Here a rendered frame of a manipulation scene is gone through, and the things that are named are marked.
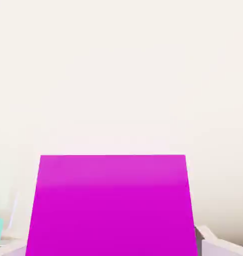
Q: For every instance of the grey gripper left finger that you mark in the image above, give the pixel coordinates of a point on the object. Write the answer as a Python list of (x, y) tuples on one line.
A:
[(11, 250)]

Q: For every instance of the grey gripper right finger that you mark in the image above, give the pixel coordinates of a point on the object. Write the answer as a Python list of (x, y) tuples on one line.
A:
[(215, 247)]

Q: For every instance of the small magenta cube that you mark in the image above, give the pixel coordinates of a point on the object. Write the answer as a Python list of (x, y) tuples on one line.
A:
[(113, 210)]

